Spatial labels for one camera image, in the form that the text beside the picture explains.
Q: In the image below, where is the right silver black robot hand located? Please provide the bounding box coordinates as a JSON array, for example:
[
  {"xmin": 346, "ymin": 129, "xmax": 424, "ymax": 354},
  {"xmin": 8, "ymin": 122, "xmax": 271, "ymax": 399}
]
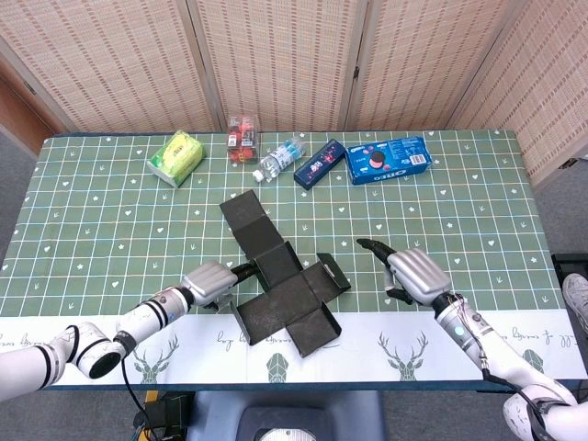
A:
[{"xmin": 356, "ymin": 237, "xmax": 454, "ymax": 307}]

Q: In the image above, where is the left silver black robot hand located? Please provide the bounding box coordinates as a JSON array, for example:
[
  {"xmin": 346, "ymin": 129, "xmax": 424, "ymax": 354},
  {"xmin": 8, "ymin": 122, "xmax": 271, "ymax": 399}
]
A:
[{"xmin": 180, "ymin": 259, "xmax": 259, "ymax": 314}]

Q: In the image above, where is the black paper box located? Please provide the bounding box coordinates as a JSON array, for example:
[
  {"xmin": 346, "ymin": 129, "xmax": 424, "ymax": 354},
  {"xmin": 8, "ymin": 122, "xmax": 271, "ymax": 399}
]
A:
[{"xmin": 219, "ymin": 190, "xmax": 353, "ymax": 358}]

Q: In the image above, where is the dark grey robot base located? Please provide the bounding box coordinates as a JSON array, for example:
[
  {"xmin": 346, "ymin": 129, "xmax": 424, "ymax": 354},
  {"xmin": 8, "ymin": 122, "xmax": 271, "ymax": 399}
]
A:
[{"xmin": 190, "ymin": 390, "xmax": 387, "ymax": 441}]

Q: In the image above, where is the blue Oreo cookie package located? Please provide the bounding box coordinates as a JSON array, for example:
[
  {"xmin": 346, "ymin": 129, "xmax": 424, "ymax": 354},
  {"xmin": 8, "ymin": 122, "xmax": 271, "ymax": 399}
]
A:
[{"xmin": 344, "ymin": 135, "xmax": 433, "ymax": 187}]

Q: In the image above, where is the red snack package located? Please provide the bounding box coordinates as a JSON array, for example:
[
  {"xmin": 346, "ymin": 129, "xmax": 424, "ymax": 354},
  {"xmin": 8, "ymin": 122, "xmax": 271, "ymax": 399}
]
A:
[{"xmin": 226, "ymin": 114, "xmax": 262, "ymax": 166}]

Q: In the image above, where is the black plastic tray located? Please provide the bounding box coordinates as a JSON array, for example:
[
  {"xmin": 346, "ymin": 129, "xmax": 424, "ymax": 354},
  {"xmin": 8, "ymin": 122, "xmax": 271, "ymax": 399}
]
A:
[{"xmin": 550, "ymin": 252, "xmax": 588, "ymax": 286}]

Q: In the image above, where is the dark blue slim box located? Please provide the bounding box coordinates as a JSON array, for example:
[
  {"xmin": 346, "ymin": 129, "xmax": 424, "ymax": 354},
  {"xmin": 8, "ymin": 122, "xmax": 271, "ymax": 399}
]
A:
[{"xmin": 293, "ymin": 139, "xmax": 347, "ymax": 190}]

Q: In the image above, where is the green grid tablecloth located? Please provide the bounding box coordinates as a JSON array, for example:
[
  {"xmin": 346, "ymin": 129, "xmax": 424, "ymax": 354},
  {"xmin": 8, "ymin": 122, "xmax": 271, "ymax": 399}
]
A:
[{"xmin": 0, "ymin": 130, "xmax": 555, "ymax": 391}]

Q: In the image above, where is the green tissue pack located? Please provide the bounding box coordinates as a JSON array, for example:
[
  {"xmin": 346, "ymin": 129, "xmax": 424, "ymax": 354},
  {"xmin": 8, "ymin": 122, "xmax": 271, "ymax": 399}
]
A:
[{"xmin": 146, "ymin": 130, "xmax": 206, "ymax": 189}]

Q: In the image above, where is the black device under table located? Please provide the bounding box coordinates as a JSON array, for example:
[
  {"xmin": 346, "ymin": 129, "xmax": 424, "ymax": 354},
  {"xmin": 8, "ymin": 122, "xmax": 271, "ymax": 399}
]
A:
[{"xmin": 132, "ymin": 390, "xmax": 194, "ymax": 441}]

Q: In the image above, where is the clear plastic water bottle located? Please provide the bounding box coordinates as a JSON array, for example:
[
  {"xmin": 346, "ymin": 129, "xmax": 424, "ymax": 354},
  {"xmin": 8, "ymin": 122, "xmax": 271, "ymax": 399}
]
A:
[{"xmin": 251, "ymin": 137, "xmax": 308, "ymax": 184}]

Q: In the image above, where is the white sneaker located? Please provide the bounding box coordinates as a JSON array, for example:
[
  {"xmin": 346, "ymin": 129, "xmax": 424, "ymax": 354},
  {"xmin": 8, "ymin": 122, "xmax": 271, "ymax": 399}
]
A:
[{"xmin": 562, "ymin": 273, "xmax": 588, "ymax": 333}]

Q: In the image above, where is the bamboo folding screen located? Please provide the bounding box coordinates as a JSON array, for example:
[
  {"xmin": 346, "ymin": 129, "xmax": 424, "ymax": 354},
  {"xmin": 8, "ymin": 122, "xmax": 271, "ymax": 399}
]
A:
[{"xmin": 0, "ymin": 0, "xmax": 588, "ymax": 189}]

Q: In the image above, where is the brown wooden door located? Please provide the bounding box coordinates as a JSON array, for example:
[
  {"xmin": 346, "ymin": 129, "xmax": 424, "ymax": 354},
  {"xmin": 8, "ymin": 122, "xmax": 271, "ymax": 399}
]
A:
[{"xmin": 0, "ymin": 68, "xmax": 56, "ymax": 155}]

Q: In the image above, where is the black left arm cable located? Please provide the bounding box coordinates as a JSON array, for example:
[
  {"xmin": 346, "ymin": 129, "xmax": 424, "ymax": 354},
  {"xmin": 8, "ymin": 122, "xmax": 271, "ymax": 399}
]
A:
[{"xmin": 119, "ymin": 339, "xmax": 155, "ymax": 441}]

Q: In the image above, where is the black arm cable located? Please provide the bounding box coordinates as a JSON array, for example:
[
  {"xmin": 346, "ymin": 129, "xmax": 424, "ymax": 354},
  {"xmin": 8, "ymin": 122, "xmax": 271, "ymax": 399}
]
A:
[
  {"xmin": 480, "ymin": 357, "xmax": 580, "ymax": 441},
  {"xmin": 119, "ymin": 339, "xmax": 155, "ymax": 441}
]

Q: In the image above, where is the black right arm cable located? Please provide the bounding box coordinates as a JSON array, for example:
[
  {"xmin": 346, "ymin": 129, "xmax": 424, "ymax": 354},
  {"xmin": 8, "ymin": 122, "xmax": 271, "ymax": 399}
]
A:
[{"xmin": 480, "ymin": 357, "xmax": 580, "ymax": 441}]

